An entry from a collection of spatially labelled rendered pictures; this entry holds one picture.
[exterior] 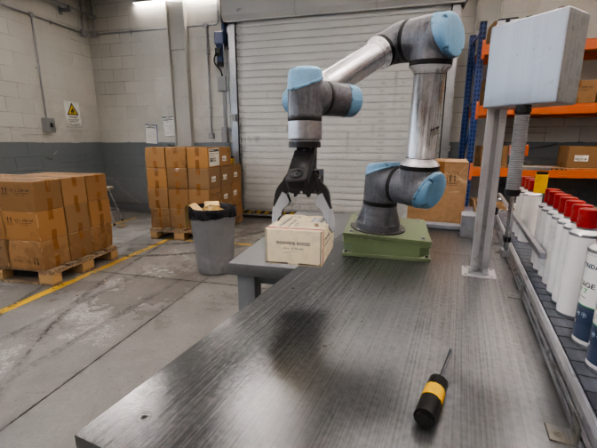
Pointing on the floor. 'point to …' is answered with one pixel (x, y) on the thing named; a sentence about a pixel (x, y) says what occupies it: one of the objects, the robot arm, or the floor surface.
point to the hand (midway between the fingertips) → (301, 231)
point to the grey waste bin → (213, 244)
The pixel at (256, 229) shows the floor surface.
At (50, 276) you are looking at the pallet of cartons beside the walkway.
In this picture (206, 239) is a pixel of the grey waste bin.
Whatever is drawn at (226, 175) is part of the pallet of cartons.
